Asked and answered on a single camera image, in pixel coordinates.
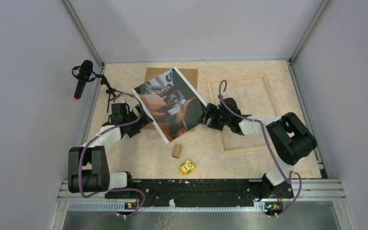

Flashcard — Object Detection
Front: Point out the printed photo sheet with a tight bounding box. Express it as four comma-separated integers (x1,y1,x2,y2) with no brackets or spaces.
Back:
131,67,208,144

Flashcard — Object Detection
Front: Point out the small wooden block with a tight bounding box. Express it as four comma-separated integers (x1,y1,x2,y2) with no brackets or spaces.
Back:
172,144,182,159

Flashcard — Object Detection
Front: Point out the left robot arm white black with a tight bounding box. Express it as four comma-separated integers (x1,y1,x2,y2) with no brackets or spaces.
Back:
68,103,153,198

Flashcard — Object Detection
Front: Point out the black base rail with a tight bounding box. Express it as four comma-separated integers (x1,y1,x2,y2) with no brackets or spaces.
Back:
104,179,294,207

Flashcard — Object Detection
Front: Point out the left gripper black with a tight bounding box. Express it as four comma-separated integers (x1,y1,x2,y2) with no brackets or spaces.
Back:
123,104,153,137

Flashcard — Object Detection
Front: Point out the light wooden picture frame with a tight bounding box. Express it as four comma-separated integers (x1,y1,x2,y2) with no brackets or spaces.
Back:
219,75,280,154

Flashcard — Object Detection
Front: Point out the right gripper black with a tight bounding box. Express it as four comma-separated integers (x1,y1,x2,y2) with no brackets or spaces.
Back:
196,103,230,131

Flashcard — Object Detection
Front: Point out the black microphone on tripod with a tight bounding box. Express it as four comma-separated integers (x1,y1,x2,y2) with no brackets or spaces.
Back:
72,60,122,112

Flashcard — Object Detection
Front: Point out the yellow owl toy block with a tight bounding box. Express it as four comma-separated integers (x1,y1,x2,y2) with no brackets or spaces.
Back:
179,159,196,175

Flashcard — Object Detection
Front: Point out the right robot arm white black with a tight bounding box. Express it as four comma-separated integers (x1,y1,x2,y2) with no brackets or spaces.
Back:
197,97,318,199

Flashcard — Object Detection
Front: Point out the brown cardboard backing board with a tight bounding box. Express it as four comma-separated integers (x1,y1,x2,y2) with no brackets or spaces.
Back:
138,67,199,131

